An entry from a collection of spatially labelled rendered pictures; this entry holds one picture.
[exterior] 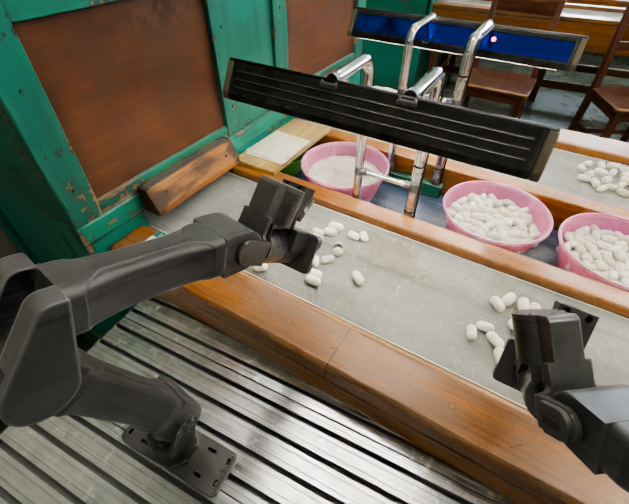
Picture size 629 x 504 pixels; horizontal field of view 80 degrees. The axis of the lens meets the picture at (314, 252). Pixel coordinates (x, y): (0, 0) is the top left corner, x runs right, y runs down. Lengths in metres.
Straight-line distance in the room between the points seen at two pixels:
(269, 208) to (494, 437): 0.48
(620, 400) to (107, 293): 0.49
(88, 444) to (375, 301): 0.58
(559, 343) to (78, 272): 0.49
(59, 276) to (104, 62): 0.58
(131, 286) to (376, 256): 0.60
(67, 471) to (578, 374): 0.76
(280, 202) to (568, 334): 0.38
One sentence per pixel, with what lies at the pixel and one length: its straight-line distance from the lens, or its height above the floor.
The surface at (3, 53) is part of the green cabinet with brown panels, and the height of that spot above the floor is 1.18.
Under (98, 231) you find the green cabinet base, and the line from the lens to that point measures 0.97.
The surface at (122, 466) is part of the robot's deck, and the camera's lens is 0.78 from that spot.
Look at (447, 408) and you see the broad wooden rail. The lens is 0.68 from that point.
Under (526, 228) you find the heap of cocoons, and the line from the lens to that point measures 1.09.
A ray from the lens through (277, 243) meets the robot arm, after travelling 0.56.
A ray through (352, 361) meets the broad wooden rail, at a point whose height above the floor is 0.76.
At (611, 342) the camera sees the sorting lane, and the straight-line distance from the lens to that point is 0.93.
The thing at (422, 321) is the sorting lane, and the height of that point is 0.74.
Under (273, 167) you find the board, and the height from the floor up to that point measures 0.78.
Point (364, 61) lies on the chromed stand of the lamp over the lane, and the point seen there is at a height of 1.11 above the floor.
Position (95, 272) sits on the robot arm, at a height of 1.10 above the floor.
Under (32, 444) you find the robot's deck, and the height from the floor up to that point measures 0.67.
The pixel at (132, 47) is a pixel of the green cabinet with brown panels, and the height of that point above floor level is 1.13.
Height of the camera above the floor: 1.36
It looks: 44 degrees down
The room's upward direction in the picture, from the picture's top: straight up
